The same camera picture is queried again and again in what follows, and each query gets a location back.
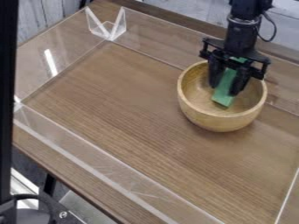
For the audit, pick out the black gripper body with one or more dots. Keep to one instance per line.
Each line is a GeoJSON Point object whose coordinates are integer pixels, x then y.
{"type": "Point", "coordinates": [252, 59]}

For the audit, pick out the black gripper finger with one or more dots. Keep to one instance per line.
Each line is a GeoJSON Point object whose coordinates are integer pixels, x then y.
{"type": "Point", "coordinates": [240, 80]}
{"type": "Point", "coordinates": [217, 69]}

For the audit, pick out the green rectangular block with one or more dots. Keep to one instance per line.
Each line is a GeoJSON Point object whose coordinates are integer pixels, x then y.
{"type": "Point", "coordinates": [221, 95]}

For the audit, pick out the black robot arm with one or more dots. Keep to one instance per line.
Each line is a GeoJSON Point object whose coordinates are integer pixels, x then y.
{"type": "Point", "coordinates": [236, 51]}

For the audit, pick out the wooden bowl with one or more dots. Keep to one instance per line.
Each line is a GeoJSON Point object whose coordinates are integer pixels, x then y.
{"type": "Point", "coordinates": [204, 111]}

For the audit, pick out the black table leg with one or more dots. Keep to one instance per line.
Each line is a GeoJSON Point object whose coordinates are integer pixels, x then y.
{"type": "Point", "coordinates": [50, 184]}

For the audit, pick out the clear acrylic corner bracket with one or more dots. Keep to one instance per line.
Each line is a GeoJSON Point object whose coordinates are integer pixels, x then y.
{"type": "Point", "coordinates": [108, 30]}

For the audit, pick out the clear acrylic tray wall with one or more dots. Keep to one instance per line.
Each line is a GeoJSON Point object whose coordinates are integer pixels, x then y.
{"type": "Point", "coordinates": [117, 188]}

